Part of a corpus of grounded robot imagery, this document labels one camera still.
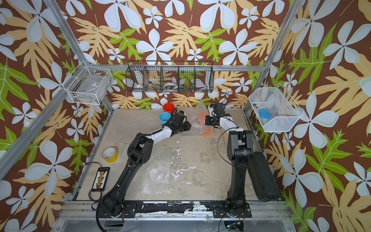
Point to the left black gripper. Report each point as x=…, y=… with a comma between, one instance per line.
x=188, y=126

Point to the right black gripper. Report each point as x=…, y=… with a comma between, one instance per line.
x=207, y=122

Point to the blue wine glass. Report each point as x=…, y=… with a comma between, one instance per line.
x=164, y=117

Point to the red wine glass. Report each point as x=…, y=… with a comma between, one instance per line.
x=169, y=108

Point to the bubble orange glass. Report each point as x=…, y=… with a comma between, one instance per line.
x=196, y=117

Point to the orange wine glass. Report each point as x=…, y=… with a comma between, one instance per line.
x=206, y=130

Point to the bubble blue glass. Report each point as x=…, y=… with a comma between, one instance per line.
x=158, y=175

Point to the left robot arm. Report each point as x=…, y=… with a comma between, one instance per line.
x=139, y=152

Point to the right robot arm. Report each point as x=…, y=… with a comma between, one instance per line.
x=244, y=160

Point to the white tape roll in basket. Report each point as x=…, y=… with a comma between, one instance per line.
x=170, y=86

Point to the blue object in basket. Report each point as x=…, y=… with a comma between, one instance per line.
x=264, y=114

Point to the yellow tape roll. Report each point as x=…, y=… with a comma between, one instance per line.
x=110, y=154

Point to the black wire basket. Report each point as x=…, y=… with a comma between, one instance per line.
x=190, y=76

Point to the black mounting rail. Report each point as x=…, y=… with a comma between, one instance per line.
x=218, y=209

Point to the terminal block with wires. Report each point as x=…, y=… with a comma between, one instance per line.
x=99, y=183

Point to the white wire basket left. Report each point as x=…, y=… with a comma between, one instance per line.
x=89, y=85

